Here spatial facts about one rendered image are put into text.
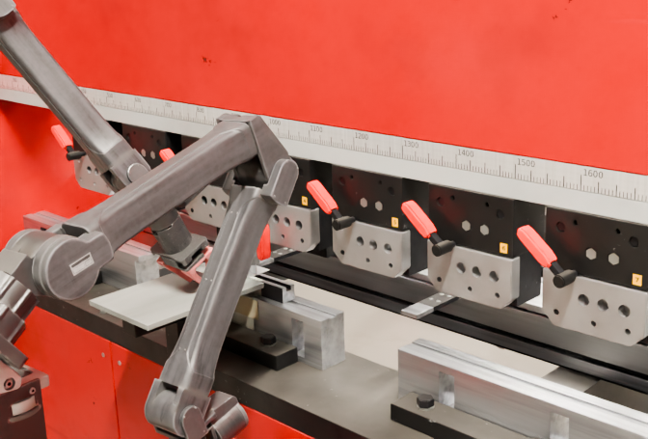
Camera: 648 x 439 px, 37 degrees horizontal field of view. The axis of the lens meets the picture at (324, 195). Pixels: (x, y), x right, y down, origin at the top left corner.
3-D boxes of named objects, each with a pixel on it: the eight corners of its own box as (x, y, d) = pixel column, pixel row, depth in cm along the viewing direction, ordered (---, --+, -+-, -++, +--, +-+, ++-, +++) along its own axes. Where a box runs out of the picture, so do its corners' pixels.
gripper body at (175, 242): (177, 233, 178) (160, 204, 174) (211, 245, 171) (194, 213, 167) (153, 257, 175) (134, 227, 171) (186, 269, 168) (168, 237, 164)
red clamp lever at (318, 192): (307, 179, 154) (341, 226, 150) (324, 175, 156) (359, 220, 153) (302, 187, 155) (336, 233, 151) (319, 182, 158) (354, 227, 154)
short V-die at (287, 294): (214, 279, 189) (213, 264, 189) (226, 275, 191) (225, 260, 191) (283, 303, 176) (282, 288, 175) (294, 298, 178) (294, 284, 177)
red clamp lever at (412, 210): (402, 201, 140) (443, 252, 136) (419, 195, 143) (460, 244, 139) (395, 208, 141) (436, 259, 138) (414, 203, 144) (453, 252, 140)
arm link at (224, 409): (141, 401, 139) (179, 416, 133) (197, 356, 146) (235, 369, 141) (166, 464, 144) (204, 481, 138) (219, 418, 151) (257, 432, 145)
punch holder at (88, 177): (75, 185, 214) (67, 113, 209) (108, 178, 220) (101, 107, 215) (113, 197, 204) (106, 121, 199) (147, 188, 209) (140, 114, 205)
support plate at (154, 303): (89, 305, 173) (89, 300, 172) (203, 266, 191) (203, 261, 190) (148, 331, 160) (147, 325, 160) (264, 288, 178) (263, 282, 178)
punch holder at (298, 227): (253, 237, 173) (248, 149, 168) (287, 227, 179) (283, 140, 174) (311, 255, 163) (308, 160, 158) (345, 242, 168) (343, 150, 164)
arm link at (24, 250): (-21, 278, 117) (2, 285, 113) (31, 213, 121) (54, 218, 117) (28, 320, 122) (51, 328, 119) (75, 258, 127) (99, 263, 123)
